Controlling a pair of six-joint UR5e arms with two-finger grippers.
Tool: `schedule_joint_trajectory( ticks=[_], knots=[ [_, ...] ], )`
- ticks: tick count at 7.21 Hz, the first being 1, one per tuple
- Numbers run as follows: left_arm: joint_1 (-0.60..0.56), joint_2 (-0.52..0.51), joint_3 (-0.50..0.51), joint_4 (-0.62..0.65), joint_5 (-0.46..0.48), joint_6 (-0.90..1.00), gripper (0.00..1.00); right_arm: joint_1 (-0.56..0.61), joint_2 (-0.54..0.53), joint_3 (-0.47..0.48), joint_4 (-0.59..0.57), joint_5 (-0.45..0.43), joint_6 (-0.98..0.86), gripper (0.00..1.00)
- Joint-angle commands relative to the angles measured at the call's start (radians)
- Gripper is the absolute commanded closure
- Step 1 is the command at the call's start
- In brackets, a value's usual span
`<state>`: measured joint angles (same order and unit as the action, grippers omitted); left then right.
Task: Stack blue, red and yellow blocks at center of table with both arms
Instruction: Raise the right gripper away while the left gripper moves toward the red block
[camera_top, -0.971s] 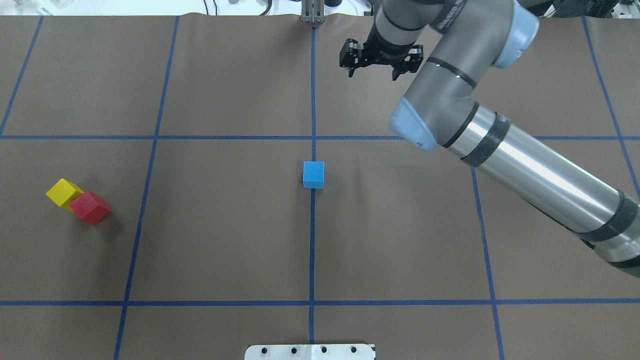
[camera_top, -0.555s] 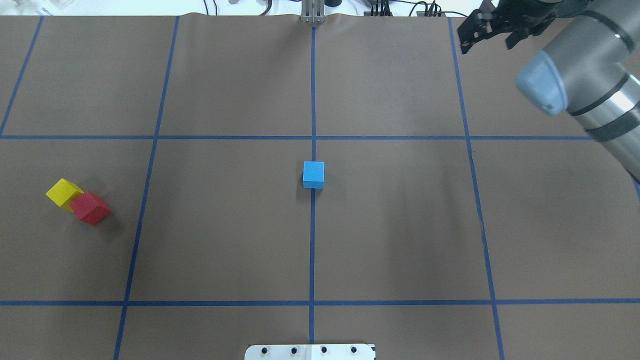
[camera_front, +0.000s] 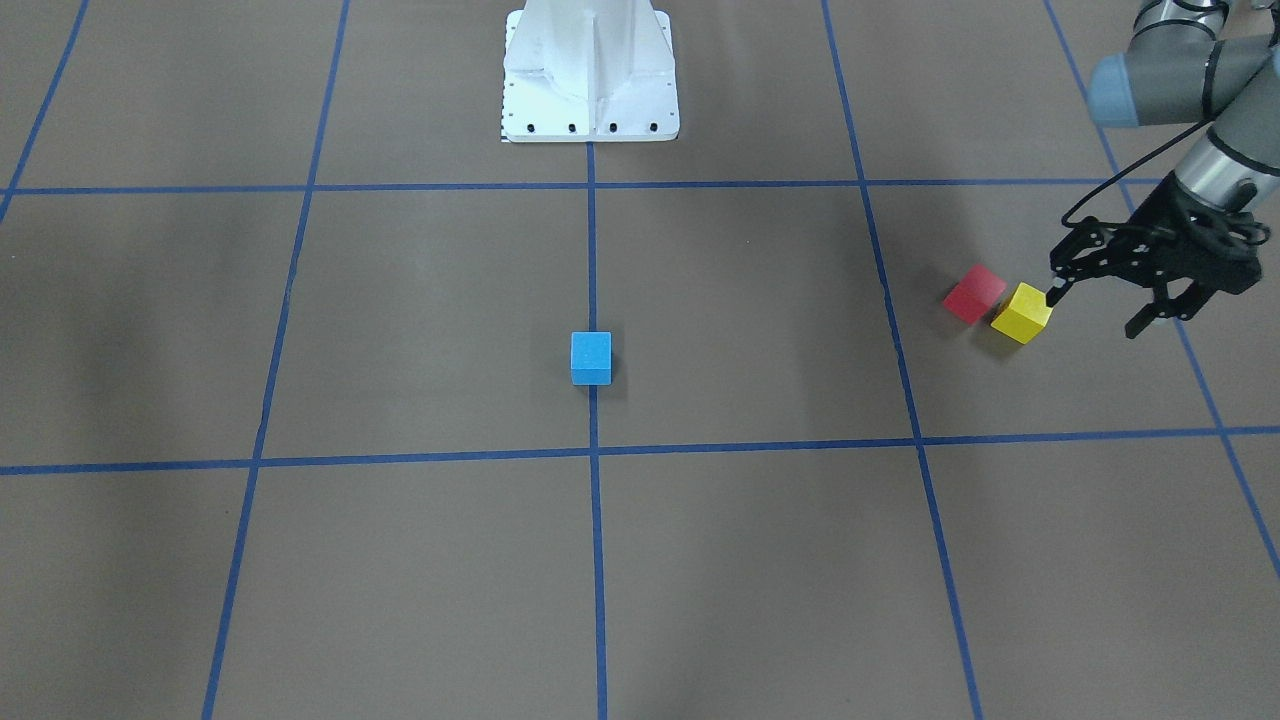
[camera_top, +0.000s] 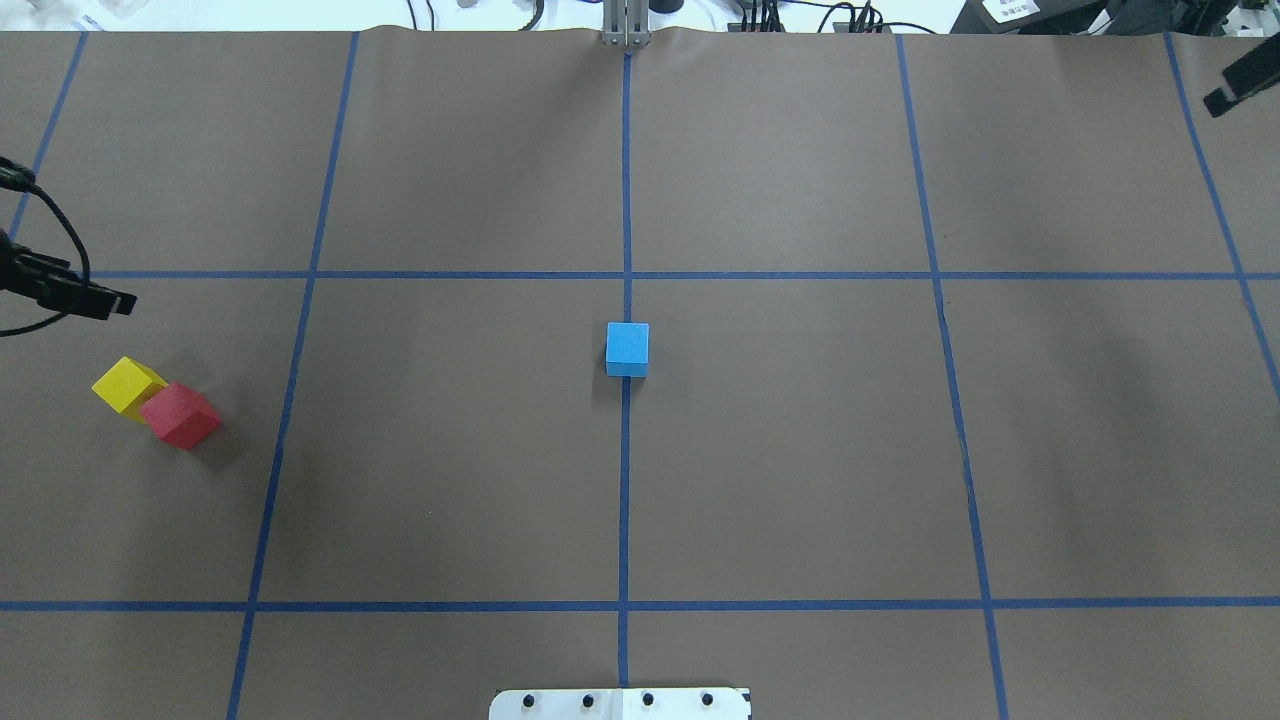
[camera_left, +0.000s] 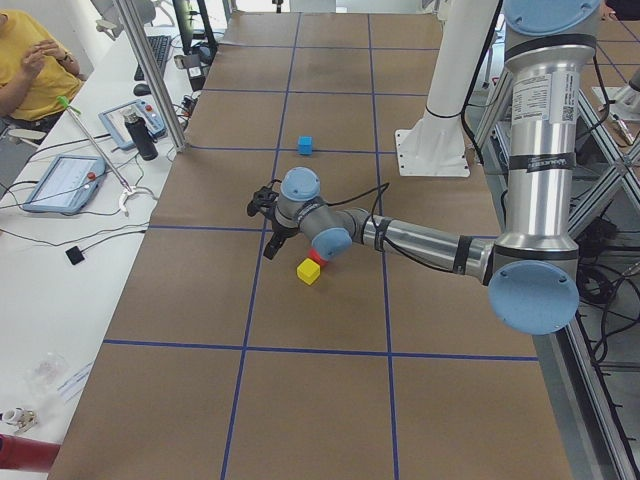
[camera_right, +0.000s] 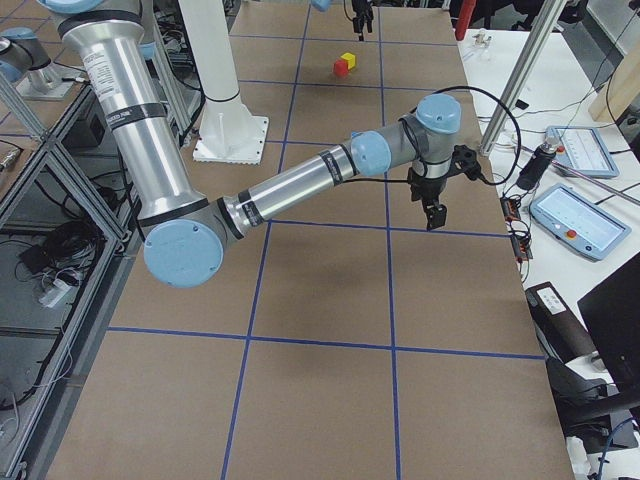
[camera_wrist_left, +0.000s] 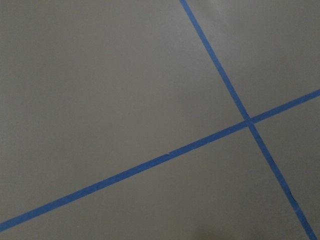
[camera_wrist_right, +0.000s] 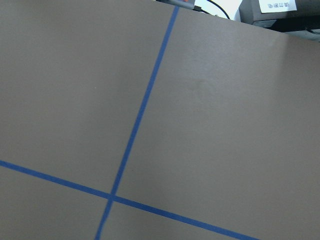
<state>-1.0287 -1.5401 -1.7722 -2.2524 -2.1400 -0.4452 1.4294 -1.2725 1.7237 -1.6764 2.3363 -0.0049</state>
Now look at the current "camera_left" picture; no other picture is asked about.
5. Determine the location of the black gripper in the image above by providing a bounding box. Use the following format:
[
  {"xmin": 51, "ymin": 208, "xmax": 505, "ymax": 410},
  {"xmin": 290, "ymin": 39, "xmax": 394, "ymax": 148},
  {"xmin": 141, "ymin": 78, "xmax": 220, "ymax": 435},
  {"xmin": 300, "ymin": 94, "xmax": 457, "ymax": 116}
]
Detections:
[{"xmin": 246, "ymin": 184, "xmax": 299, "ymax": 259}]

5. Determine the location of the red wooden block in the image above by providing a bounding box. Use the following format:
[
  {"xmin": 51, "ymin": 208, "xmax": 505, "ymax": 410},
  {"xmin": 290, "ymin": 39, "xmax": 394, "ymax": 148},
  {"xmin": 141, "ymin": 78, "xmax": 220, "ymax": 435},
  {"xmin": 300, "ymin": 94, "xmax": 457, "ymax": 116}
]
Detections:
[{"xmin": 307, "ymin": 248, "xmax": 329, "ymax": 268}]

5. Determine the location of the yellow wooden block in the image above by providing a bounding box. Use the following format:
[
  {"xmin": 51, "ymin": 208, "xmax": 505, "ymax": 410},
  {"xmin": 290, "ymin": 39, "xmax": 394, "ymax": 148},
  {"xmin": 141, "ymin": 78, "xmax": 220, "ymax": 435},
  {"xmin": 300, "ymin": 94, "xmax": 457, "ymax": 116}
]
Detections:
[{"xmin": 296, "ymin": 258, "xmax": 321, "ymax": 285}]

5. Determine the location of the blue wooden block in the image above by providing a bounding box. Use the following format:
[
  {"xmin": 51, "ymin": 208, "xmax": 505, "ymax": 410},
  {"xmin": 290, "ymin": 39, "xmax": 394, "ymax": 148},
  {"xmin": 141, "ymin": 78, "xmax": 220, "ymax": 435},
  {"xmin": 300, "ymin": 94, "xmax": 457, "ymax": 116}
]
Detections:
[{"xmin": 297, "ymin": 136, "xmax": 313, "ymax": 156}]

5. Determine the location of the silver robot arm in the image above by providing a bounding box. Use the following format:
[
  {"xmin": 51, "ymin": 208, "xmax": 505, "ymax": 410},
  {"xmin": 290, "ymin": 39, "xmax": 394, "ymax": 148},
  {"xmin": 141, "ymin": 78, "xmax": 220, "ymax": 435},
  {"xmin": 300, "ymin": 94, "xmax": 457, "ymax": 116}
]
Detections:
[{"xmin": 247, "ymin": 1, "xmax": 599, "ymax": 335}]

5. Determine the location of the reacher grabber tool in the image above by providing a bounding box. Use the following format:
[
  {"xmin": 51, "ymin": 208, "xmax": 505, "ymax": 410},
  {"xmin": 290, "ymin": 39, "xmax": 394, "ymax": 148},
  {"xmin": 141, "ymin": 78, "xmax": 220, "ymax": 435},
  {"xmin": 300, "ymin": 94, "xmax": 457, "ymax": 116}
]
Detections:
[{"xmin": 56, "ymin": 96, "xmax": 158, "ymax": 216}]

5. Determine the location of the black water bottle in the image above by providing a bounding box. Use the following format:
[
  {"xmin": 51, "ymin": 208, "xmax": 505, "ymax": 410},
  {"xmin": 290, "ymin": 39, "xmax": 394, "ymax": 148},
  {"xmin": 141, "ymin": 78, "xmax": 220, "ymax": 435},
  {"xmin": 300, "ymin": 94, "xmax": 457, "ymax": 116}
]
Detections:
[{"xmin": 123, "ymin": 108, "xmax": 158, "ymax": 161}]

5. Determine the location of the far teach pendant tablet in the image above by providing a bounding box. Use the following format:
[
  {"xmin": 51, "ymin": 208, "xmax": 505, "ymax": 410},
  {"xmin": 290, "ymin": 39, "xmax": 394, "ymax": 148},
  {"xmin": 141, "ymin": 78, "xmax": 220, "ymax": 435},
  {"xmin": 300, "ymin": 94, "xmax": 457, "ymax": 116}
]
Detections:
[{"xmin": 98, "ymin": 99, "xmax": 166, "ymax": 150}]

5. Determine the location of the teach pendant tablet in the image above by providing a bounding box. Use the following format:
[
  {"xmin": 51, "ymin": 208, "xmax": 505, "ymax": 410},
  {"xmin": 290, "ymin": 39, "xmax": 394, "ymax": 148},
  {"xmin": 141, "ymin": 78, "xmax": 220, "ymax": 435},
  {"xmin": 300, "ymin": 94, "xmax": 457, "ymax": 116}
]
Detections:
[
  {"xmin": 98, "ymin": 99, "xmax": 166, "ymax": 150},
  {"xmin": 22, "ymin": 155, "xmax": 106, "ymax": 214}
]

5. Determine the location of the small black square device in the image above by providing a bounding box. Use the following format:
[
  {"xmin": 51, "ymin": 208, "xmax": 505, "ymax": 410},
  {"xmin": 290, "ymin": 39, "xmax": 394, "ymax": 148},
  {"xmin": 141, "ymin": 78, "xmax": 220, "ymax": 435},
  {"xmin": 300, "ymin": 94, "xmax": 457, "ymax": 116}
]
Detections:
[{"xmin": 65, "ymin": 246, "xmax": 85, "ymax": 265}]

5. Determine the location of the black computer mouse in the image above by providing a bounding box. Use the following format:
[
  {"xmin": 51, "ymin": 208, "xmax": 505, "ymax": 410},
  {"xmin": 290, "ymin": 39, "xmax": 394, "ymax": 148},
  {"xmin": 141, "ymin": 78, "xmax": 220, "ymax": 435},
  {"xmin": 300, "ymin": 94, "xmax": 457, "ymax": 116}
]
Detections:
[{"xmin": 133, "ymin": 83, "xmax": 151, "ymax": 97}]

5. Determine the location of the near teach pendant tablet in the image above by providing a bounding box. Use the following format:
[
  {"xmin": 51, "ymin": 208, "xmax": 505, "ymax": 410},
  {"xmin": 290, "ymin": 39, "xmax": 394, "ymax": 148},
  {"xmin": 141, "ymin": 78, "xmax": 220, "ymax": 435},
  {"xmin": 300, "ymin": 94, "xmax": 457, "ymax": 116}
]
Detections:
[{"xmin": 22, "ymin": 155, "xmax": 106, "ymax": 214}]

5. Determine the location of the black keyboard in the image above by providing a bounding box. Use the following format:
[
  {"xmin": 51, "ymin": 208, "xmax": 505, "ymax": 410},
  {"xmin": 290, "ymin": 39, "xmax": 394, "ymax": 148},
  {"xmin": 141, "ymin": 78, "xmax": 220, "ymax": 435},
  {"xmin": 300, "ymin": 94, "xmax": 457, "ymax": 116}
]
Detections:
[{"xmin": 147, "ymin": 35, "xmax": 172, "ymax": 78}]

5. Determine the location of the white paper label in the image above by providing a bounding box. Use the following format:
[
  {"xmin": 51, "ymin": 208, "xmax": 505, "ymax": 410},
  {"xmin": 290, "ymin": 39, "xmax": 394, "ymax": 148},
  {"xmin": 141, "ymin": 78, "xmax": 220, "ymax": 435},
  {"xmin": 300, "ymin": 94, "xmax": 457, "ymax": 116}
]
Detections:
[{"xmin": 57, "ymin": 362, "xmax": 94, "ymax": 403}]

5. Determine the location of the person in yellow shirt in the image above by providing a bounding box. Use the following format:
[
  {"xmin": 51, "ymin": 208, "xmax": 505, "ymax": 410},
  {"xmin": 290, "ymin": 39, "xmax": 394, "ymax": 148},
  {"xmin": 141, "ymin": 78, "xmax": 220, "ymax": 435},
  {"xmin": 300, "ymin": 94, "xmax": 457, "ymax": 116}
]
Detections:
[{"xmin": 1, "ymin": 9, "xmax": 83, "ymax": 133}]

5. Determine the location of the white and brass fitting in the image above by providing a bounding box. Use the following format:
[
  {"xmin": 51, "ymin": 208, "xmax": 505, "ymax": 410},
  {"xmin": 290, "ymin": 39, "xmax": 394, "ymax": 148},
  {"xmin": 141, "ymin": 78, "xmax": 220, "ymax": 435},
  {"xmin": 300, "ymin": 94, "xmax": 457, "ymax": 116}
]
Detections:
[{"xmin": 1, "ymin": 407, "xmax": 38, "ymax": 434}]

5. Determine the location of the dark red cylinder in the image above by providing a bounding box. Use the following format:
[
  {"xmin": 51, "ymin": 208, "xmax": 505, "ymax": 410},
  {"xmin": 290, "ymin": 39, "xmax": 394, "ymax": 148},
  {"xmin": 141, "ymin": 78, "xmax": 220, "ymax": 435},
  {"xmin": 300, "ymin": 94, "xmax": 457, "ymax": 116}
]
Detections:
[{"xmin": 1, "ymin": 434, "xmax": 61, "ymax": 473}]

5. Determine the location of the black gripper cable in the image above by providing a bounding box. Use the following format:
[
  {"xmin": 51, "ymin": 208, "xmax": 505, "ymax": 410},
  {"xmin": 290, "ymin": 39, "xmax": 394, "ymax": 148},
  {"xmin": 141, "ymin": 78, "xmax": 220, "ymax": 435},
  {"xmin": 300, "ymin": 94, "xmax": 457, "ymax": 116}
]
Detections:
[{"xmin": 324, "ymin": 182, "xmax": 391, "ymax": 251}]

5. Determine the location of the aluminium frame post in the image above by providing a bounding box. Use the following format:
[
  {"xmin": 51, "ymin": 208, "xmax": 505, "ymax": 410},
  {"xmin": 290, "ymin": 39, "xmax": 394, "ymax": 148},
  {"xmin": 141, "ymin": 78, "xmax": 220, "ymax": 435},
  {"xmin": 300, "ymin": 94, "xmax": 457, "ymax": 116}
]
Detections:
[{"xmin": 113, "ymin": 0, "xmax": 186, "ymax": 152}]

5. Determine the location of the white camera stand pedestal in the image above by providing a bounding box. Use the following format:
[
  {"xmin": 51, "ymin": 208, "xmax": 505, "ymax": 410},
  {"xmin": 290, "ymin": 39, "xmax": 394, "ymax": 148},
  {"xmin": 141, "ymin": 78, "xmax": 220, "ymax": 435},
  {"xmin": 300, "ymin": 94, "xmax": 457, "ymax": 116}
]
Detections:
[{"xmin": 395, "ymin": 0, "xmax": 501, "ymax": 178}]

